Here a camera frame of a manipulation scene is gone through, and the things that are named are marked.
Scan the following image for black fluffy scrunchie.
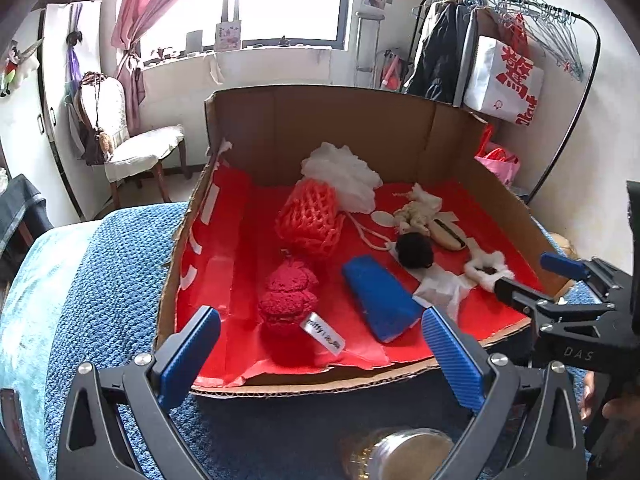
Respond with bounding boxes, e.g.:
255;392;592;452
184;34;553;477
396;232;435;268

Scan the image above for bunch of wire hangers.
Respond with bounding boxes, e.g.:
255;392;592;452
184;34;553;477
492;0;586;81

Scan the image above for pink plastic bag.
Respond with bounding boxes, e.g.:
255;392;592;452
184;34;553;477
475;147;522;188

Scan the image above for red plush ball with label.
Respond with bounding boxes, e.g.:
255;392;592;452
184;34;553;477
257;255;347;353

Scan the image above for white bag with red print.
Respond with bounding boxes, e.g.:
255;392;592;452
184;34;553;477
462;35;546;126

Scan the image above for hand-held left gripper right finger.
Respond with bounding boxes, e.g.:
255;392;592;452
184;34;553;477
421;304;588;480

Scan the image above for red foam net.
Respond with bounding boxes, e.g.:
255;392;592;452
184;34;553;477
275;178;346;260

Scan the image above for dark grey cloth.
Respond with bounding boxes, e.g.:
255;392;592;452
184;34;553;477
0;174;53;261

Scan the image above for red paper liner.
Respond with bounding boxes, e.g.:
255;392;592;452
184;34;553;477
175;160;548;388

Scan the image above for clear bag with pink items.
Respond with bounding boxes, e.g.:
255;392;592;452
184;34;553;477
380;49;407;92

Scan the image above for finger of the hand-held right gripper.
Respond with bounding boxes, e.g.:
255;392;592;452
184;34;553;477
540;252;628;306
494;276;631;373

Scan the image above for white tissue packet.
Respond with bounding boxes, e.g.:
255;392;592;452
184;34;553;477
412;265;476;318

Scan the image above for white wardrobe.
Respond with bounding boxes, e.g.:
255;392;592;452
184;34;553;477
0;0;106;221

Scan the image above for person's right hand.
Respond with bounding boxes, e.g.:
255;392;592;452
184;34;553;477
579;372;640;461

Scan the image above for small white knotted cloth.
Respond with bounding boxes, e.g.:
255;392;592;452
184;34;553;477
410;183;443;211

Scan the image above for white fluffy knitted cloth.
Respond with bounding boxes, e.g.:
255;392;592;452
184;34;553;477
301;141;383;213

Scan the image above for white fluffy scrunchie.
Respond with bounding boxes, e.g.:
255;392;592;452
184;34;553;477
464;250;516;291

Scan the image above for glass jar with silver lid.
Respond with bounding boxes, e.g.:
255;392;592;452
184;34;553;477
340;427;456;480

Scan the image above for hanging dark clothes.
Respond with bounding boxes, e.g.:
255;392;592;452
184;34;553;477
404;0;481;106

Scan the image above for hanging plush toy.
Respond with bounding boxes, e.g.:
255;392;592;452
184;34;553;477
0;37;41;98

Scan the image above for cardboard box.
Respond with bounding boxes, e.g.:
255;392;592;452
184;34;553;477
152;85;576;401

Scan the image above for chair with white cover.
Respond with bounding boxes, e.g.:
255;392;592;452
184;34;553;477
74;72;188;211

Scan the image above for purple hanging strap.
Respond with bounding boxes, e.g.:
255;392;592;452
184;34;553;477
64;4;87;93

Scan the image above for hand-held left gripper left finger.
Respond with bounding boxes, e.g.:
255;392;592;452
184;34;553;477
52;304;223;480

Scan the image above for printed card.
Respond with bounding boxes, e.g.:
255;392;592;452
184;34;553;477
215;21;242;52

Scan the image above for pink curtain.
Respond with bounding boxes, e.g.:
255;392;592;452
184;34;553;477
111;0;201;128

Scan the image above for blue cloth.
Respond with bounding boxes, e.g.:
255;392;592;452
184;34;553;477
341;255;425;343

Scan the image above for red plastic bag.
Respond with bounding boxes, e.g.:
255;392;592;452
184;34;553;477
476;124;503;158

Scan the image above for white metal stool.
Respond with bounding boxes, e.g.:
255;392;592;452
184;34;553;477
354;10;387;88

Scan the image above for cream crochet piece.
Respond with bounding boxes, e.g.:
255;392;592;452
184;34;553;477
392;200;436;236

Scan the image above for blue knitted blanket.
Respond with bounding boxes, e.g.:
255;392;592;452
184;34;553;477
42;202;601;480

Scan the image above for black clothes rack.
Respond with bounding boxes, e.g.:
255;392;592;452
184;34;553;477
412;0;601;206

